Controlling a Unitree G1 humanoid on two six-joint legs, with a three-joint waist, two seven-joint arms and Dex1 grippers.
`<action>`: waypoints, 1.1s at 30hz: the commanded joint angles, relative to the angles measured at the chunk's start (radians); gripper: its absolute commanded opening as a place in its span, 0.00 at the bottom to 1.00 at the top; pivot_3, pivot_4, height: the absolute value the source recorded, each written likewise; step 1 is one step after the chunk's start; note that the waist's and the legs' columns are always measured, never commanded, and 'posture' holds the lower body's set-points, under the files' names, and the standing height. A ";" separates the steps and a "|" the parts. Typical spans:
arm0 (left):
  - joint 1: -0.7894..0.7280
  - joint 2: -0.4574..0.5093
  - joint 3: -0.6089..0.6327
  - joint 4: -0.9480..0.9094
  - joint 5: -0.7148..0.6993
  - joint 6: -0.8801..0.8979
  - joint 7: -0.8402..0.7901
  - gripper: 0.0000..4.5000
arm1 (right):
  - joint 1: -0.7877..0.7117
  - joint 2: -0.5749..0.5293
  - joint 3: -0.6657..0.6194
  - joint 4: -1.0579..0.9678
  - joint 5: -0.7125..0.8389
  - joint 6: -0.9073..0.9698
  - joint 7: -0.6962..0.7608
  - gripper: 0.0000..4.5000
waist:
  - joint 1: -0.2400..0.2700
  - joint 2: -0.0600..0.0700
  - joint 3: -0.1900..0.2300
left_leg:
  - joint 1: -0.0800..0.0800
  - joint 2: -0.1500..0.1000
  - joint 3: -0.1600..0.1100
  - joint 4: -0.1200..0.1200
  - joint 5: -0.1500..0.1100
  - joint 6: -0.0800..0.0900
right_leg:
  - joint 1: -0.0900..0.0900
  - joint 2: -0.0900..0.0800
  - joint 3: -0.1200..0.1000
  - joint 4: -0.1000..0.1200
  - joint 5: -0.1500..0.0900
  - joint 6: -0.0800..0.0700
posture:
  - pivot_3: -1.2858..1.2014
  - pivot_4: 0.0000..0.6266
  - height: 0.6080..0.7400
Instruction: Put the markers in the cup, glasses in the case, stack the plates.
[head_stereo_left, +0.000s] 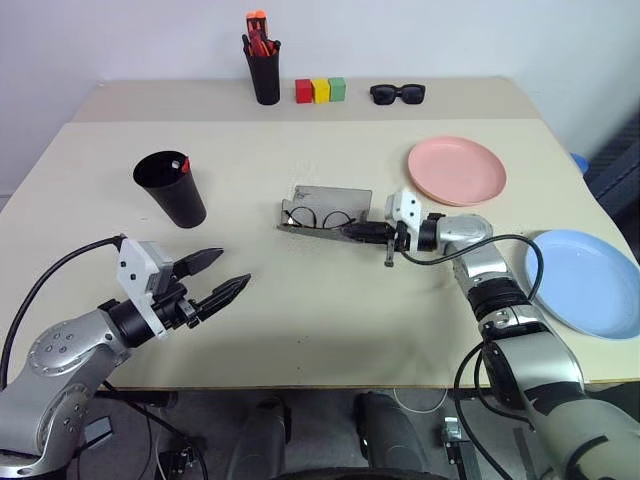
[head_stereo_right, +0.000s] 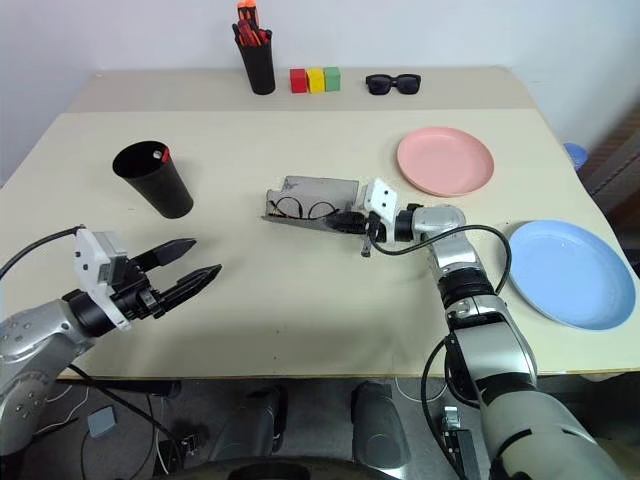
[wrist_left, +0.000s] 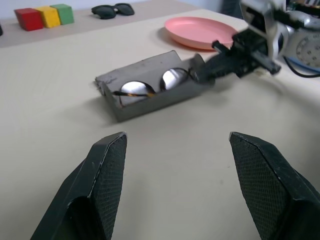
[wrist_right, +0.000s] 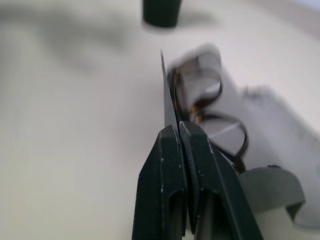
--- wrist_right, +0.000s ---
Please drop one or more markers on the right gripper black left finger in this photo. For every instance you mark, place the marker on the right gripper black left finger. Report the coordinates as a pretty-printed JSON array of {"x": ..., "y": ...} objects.
[{"x": 160, "y": 187}]

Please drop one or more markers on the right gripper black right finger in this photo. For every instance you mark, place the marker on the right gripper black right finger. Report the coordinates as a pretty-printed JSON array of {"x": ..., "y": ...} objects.
[{"x": 212, "y": 187}]

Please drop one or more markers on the grey glasses case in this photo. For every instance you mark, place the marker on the grey glasses case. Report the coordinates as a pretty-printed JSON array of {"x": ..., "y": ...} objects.
[{"x": 270, "y": 187}]

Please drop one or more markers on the tortoiseshell eyeglasses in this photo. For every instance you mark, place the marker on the tortoiseshell eyeglasses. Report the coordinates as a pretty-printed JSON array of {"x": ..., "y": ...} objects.
[{"x": 220, "y": 85}]

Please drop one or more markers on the wide black plastic cup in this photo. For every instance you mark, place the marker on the wide black plastic cup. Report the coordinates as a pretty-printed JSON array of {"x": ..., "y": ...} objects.
[{"x": 160, "y": 12}]

